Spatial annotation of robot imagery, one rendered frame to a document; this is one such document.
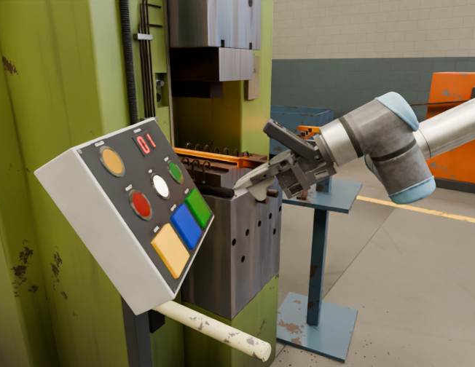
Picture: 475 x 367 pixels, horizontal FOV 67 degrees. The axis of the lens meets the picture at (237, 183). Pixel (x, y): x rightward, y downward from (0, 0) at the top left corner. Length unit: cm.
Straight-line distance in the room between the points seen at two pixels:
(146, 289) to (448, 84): 424
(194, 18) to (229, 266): 76
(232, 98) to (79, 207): 103
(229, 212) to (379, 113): 59
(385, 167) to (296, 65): 892
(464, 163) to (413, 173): 391
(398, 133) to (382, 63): 817
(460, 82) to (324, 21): 533
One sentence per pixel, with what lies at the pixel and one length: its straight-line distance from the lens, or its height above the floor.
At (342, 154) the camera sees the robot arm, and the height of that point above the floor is 115.
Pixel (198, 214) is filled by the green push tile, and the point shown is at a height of 100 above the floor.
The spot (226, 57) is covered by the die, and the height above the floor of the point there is 134.
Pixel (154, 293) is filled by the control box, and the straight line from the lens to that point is 62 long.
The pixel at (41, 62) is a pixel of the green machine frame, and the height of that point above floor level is 132.
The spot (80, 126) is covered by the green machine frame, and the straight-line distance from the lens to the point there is 106.
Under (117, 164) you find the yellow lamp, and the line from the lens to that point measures 63.
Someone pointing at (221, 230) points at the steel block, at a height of 80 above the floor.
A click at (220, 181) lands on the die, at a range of 117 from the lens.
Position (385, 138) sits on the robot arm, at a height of 118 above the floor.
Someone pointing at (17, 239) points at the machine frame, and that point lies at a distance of 144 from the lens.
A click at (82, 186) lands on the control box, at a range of 58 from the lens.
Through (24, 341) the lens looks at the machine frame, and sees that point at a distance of 163.
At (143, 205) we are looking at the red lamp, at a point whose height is 109.
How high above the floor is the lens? 131
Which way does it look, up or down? 18 degrees down
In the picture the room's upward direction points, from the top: straight up
